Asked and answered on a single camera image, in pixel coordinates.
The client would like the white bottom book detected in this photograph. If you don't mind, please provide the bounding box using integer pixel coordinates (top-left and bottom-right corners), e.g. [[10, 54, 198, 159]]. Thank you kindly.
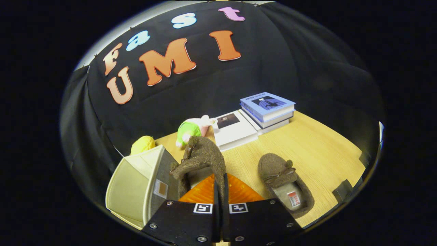
[[238, 109, 290, 136]]

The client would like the black backdrop cloth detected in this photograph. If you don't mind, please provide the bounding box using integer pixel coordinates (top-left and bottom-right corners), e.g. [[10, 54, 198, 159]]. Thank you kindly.
[[60, 0, 386, 178]]

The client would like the yellow knitted plush ball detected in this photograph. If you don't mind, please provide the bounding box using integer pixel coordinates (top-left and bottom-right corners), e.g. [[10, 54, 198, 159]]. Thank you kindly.
[[131, 136, 156, 155]]

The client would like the pink green plush toy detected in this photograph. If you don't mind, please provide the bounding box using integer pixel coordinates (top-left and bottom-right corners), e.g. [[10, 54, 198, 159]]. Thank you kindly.
[[176, 115, 218, 148]]

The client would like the beige grey storage box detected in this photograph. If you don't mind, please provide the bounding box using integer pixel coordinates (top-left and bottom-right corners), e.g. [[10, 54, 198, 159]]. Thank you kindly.
[[105, 145, 181, 230]]

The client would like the brown fuzzy shoe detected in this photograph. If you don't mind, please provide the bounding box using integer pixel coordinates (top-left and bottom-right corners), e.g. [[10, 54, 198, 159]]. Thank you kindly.
[[258, 153, 315, 219], [170, 136, 228, 203]]

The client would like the white book with portrait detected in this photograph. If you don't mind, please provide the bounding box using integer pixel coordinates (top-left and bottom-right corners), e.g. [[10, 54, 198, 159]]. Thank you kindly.
[[212, 110, 259, 152]]

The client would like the blue cover book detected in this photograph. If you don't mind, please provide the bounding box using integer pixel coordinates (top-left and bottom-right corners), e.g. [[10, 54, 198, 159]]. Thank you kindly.
[[240, 92, 296, 123]]

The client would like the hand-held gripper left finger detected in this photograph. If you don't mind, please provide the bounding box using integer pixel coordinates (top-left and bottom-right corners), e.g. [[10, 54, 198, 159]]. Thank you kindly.
[[142, 173, 221, 246]]

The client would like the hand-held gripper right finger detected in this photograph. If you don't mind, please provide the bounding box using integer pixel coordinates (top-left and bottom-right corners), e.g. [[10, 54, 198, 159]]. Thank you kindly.
[[223, 173, 304, 246]]

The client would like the black table clamp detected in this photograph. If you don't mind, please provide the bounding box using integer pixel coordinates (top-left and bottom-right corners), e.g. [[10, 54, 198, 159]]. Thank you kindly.
[[358, 150, 371, 168], [333, 179, 354, 203]]

